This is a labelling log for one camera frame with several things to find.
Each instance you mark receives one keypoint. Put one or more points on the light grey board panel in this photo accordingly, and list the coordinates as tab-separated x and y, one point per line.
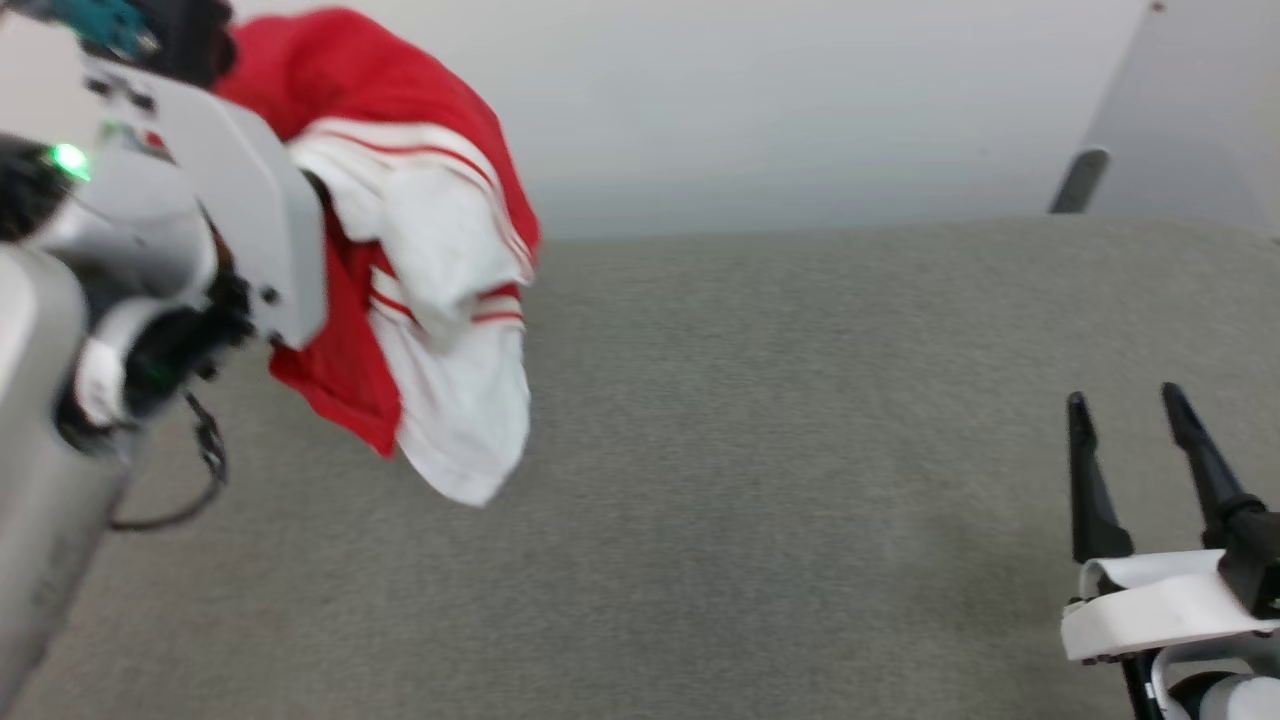
1200	120

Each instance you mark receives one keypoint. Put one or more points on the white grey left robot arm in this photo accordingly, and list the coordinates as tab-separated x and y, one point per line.
40	400

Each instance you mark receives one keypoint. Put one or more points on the dark grey metal bracket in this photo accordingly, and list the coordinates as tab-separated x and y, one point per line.
1080	180

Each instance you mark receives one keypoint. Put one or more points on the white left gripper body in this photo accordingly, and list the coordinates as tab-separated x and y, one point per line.
255	200

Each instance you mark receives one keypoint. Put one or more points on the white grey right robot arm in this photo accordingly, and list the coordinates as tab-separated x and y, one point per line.
1240	700

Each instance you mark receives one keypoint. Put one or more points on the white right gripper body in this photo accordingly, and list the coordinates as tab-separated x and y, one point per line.
1150	610

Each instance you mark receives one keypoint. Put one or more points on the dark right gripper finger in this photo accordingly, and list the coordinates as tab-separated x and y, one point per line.
1092	500
1215	490

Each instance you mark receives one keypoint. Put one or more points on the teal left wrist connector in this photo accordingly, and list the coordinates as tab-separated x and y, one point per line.
100	20

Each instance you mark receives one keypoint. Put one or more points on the red and white basketball jersey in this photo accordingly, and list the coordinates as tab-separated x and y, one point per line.
450	250

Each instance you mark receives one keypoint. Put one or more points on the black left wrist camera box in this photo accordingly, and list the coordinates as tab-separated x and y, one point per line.
190	35

